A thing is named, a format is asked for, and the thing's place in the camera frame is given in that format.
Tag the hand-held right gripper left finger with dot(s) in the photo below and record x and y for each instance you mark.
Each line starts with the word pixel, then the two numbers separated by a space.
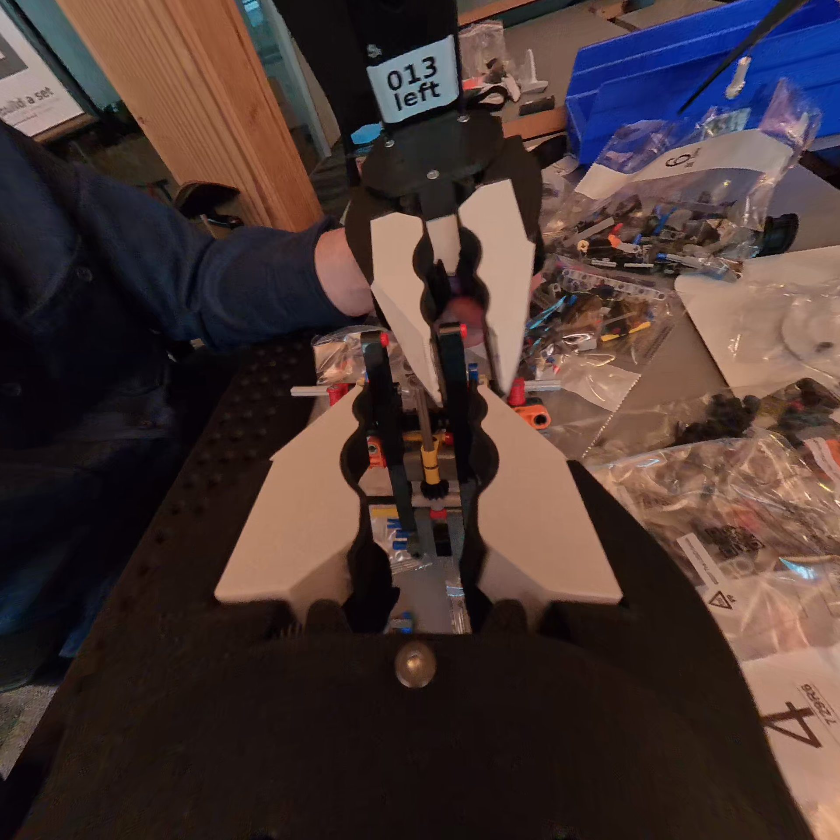
pixel 295 525

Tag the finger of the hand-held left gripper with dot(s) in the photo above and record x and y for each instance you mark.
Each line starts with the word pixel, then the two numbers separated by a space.
pixel 397 282
pixel 508 275

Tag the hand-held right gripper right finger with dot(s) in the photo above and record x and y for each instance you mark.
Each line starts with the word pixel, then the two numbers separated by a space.
pixel 544 525

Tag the multicolour lego assembly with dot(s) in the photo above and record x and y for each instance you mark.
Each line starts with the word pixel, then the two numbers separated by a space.
pixel 384 407

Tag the small clear bag of lego parts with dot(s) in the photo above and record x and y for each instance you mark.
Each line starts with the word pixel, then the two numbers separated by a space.
pixel 341 358

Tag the large labelled bag of lego parts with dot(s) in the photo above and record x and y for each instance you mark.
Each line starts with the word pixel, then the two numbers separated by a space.
pixel 722 558

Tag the clear bag of black lego parts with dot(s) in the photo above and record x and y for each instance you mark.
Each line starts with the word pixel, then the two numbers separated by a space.
pixel 722 413

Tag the striped clear bag of lego parts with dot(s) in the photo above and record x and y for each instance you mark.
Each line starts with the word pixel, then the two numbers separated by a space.
pixel 709 157

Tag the black lego tire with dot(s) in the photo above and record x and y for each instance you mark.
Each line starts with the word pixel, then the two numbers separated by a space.
pixel 781 231

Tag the person's left hand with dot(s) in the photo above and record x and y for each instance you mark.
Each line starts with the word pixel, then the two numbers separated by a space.
pixel 341 275

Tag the white paper sheet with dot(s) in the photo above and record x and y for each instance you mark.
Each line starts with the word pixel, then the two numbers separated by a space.
pixel 709 302

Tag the wooden pillar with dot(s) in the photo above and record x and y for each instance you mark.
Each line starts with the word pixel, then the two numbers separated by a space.
pixel 184 98

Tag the blue plastic bin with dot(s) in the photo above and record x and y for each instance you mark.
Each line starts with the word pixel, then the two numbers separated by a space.
pixel 656 65

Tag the clear bag with white disc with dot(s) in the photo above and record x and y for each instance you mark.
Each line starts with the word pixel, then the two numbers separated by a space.
pixel 807 321

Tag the white printed sign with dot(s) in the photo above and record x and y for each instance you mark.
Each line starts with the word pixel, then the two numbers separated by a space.
pixel 26 72

